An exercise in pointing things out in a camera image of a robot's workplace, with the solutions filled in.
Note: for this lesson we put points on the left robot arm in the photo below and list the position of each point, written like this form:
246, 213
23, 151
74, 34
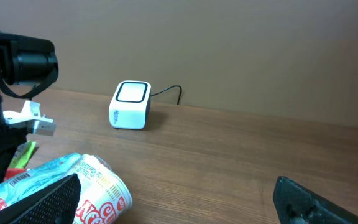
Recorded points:
23, 60

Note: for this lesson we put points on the instant noodle cup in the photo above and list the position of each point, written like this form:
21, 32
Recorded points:
103, 195

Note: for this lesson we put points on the red stick packet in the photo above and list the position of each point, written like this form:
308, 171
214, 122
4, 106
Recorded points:
11, 172

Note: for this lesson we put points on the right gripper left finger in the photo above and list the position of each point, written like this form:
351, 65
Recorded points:
54, 204

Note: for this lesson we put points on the teal tissue pack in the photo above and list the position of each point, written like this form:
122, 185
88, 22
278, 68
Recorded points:
31, 181

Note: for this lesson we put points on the white barcode scanner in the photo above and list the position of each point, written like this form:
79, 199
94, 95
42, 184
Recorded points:
130, 105

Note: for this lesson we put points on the green snack bag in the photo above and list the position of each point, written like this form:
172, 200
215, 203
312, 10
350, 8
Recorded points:
22, 155

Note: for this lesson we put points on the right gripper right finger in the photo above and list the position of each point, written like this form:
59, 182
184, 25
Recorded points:
295, 203

